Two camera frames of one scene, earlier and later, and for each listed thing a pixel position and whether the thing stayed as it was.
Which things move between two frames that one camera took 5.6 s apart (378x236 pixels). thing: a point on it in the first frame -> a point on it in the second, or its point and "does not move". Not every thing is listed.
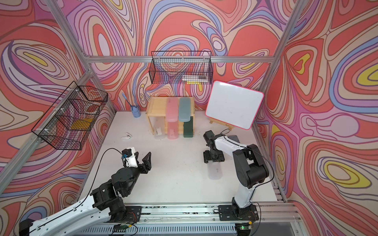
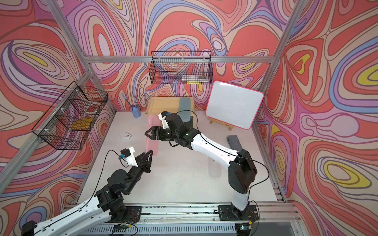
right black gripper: [207, 157] -> [159, 133]
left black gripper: [147, 165] does not move
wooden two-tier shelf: [157, 107] does not move
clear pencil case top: [214, 170] does not move
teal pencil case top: [184, 110] does not move
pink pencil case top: [172, 109] -> [152, 144]
